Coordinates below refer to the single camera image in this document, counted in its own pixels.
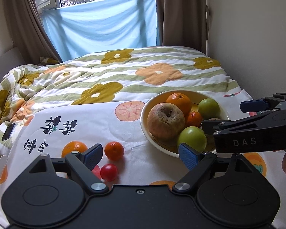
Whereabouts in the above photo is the small green apple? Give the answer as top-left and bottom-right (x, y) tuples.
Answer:
(198, 98), (221, 120)

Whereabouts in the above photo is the brown curtain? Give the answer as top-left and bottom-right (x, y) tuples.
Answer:
(1, 0), (62, 65)
(153, 0), (211, 53)

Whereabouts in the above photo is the floral striped quilt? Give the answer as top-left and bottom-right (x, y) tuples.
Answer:
(0, 46), (241, 156)

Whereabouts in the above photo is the black smartphone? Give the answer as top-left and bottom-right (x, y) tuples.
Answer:
(1, 123), (17, 142)

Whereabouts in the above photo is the light blue hanging cloth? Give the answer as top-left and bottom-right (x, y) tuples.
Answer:
(42, 0), (158, 60)

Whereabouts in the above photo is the floral pillow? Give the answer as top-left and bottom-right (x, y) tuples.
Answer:
(38, 57), (61, 65)

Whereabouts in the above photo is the white fruit print tablecloth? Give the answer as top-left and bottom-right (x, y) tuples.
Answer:
(0, 89), (283, 229)

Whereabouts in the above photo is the wrinkled yellow-red apple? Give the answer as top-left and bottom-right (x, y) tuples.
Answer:
(147, 102), (186, 141)

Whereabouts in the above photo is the small tangerine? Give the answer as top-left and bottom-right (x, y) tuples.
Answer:
(185, 111), (203, 128)
(104, 141), (125, 161)

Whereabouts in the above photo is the large orange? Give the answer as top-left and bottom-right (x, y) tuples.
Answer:
(61, 141), (88, 158)
(165, 93), (192, 117)

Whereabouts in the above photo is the grey bed headboard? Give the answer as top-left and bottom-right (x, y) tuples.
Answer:
(0, 46), (27, 93)

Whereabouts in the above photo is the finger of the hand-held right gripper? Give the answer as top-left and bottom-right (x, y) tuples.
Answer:
(201, 120), (233, 135)
(240, 97), (280, 113)

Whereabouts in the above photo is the yellow bear print bowl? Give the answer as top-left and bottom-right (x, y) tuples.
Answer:
(140, 90), (230, 158)

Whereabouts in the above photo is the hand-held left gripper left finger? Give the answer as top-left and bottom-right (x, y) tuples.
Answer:
(26, 144), (109, 195)

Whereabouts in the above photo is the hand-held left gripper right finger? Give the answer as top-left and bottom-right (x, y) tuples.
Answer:
(172, 143), (266, 195)

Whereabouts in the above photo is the large green apple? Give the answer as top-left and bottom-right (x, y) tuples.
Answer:
(177, 126), (207, 152)

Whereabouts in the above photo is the red cherry tomato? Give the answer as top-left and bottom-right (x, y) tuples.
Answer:
(100, 163), (119, 182)

